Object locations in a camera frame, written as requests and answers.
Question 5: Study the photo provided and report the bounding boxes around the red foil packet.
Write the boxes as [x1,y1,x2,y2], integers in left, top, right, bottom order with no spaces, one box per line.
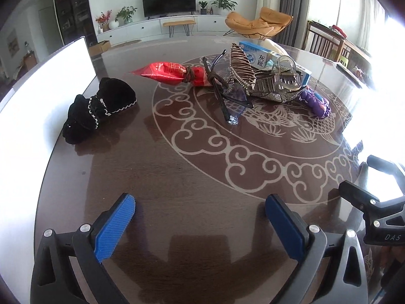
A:
[131,62,211,87]

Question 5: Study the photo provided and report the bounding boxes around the black frame glasses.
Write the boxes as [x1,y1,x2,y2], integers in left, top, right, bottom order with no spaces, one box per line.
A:
[202,49,253,126]

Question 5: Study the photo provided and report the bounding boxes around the white tv cabinet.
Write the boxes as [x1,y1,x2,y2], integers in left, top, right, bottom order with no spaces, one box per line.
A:
[96,14,229,46]

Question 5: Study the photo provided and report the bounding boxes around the purple toy wand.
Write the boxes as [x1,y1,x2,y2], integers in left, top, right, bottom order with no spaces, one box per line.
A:
[298,86,331,119]

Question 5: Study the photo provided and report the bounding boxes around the white storage bin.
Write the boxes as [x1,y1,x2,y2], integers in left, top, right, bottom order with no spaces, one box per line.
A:
[1,38,95,303]

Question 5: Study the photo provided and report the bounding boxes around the black flat screen television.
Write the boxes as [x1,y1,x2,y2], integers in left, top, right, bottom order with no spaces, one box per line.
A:
[142,0,196,17]

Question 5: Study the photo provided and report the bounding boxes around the blue white toothpaste box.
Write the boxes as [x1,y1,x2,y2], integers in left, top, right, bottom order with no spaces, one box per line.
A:
[239,41,312,86]

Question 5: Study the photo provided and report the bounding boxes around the red flower vase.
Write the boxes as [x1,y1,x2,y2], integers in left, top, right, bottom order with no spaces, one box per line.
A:
[95,10,112,33]

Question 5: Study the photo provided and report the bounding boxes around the wooden bench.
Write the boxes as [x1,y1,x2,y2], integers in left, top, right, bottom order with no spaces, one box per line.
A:
[163,19,196,38]

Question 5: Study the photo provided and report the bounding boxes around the wooden dining chair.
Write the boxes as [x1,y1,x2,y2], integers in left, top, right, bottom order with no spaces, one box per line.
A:
[302,21,371,72]

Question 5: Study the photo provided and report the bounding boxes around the green potted plant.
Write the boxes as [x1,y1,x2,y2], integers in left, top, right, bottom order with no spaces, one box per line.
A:
[115,6,137,24]
[211,0,237,16]

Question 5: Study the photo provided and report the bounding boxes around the cardboard box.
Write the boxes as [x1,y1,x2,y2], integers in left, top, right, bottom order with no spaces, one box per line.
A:
[89,41,111,58]

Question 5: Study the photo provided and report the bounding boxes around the rhinestone bow hair clip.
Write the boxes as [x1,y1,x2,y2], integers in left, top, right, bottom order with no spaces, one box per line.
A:
[250,70,306,104]

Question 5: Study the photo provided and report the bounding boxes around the orange lounge chair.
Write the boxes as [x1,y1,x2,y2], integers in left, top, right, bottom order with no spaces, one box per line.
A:
[225,7,293,39]

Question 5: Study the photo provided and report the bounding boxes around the dark display cabinet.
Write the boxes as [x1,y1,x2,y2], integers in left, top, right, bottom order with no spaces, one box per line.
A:
[54,0,97,47]

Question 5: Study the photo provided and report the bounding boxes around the clear plastic hair claw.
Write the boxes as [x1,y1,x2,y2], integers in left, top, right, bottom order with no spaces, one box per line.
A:
[272,55,301,91]

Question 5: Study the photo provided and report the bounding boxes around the green potted plant right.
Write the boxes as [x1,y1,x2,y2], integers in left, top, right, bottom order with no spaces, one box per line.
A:
[211,0,237,16]

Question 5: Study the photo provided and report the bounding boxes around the gold rhinestone hair comb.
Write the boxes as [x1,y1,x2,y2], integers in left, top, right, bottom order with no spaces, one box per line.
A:
[229,43,256,93]

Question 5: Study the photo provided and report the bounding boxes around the green potted plant left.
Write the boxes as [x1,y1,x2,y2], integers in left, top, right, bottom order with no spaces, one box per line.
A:
[115,6,137,24]

